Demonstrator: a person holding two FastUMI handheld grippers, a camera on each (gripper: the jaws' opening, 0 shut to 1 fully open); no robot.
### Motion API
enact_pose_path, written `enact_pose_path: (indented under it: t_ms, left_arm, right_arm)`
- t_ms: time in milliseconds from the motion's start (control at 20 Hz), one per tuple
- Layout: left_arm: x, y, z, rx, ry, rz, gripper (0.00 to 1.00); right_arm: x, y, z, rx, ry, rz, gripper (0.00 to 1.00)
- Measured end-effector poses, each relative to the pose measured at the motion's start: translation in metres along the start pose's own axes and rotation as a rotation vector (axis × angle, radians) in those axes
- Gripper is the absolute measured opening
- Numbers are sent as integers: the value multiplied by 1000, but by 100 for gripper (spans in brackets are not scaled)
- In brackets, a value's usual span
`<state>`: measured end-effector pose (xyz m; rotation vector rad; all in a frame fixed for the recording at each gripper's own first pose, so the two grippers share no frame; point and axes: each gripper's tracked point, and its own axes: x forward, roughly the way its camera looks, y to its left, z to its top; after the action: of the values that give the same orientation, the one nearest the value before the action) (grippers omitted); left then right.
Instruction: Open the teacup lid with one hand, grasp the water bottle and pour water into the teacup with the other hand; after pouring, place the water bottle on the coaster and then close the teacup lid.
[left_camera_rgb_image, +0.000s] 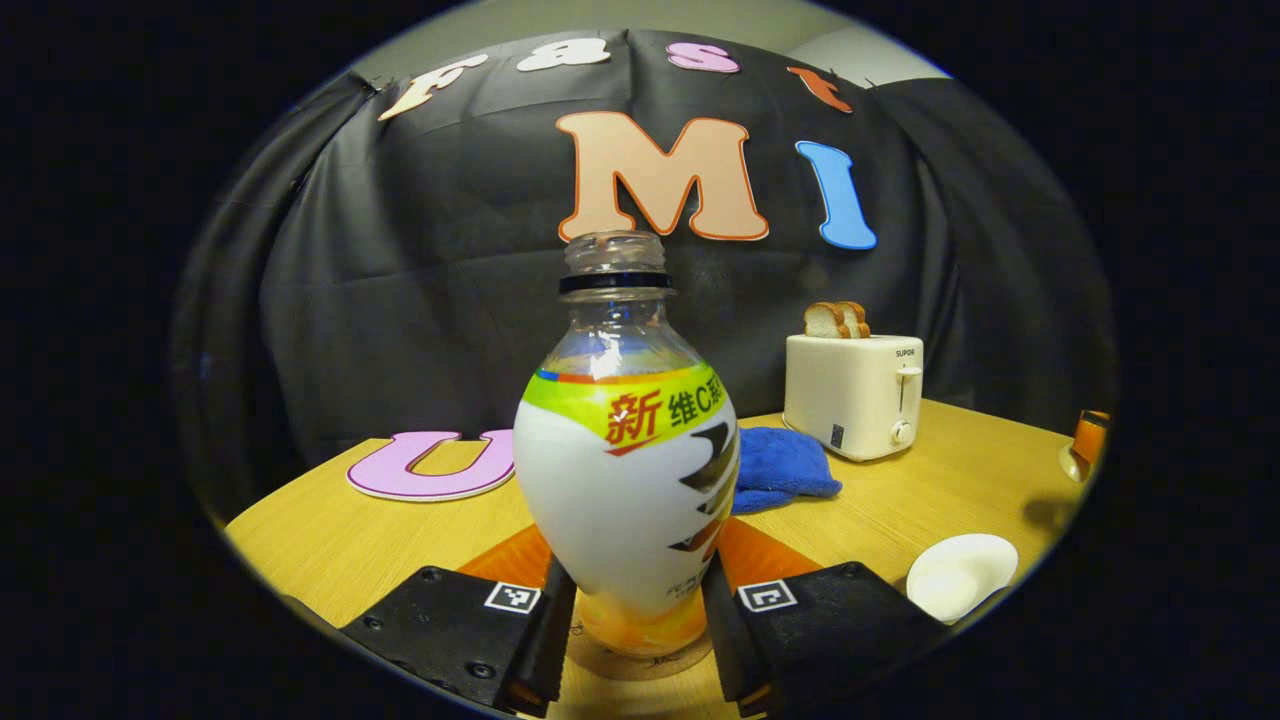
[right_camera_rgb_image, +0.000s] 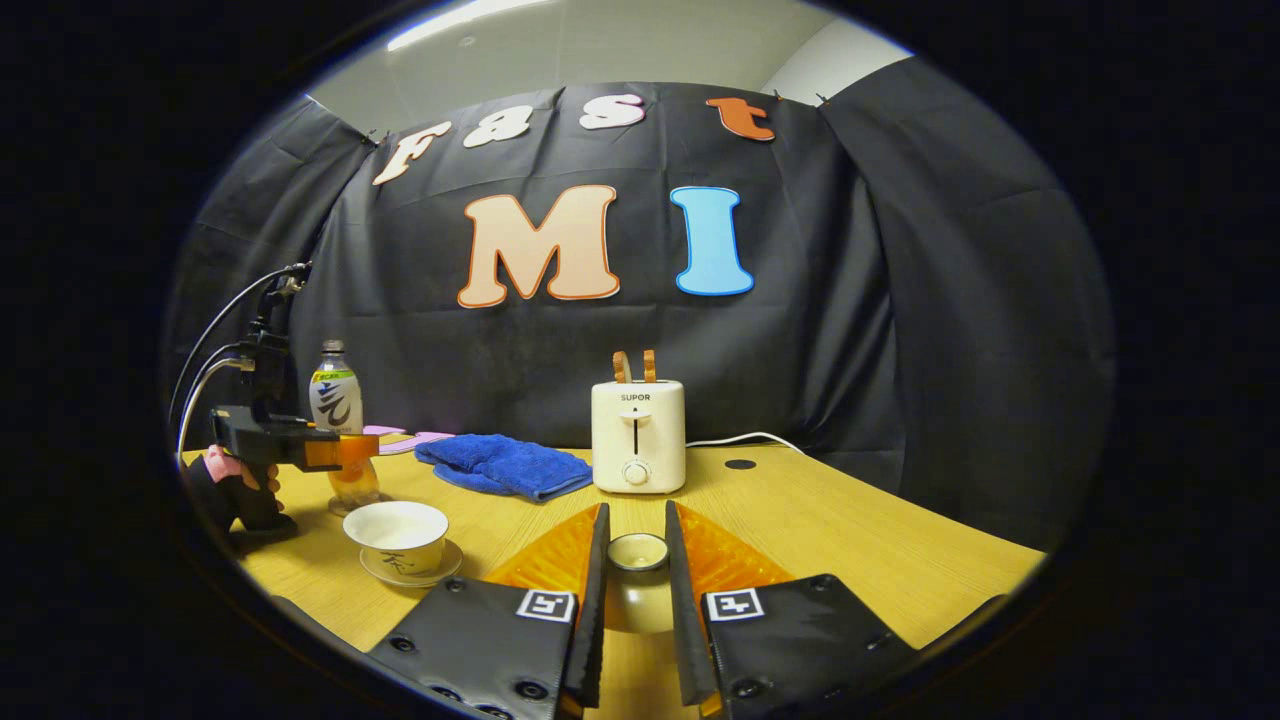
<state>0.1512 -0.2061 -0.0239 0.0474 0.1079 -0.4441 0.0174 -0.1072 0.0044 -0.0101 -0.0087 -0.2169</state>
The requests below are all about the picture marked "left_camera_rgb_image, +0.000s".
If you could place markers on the cream ceramic teacup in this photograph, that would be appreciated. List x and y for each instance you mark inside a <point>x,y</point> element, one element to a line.
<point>960,575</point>

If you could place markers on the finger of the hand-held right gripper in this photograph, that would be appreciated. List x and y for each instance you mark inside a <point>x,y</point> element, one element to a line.
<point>1093,435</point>

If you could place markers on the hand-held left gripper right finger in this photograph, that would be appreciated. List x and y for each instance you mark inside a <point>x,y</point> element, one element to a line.
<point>722,640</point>

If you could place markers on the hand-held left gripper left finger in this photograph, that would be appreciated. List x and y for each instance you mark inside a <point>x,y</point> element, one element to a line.
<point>555,640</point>

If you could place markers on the clear labelled water bottle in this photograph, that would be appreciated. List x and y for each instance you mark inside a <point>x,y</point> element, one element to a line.
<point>620,500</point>

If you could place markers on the toasted bread slice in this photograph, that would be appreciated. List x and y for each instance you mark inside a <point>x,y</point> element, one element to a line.
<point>824,322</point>
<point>858,320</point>

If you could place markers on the blue folded towel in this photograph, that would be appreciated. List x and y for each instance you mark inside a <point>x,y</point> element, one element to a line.
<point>780,470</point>

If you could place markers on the purple foam letter cutout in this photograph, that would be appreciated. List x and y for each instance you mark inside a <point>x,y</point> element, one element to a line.
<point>400,480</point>

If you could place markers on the black backdrop cloth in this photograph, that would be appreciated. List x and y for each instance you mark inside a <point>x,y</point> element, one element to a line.
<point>400,300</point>

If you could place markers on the cream teacup lid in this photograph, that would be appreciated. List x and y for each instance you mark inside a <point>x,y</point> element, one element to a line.
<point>1072,465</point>

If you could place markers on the cream toaster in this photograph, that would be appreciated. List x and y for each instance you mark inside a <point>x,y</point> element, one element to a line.
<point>850,395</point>

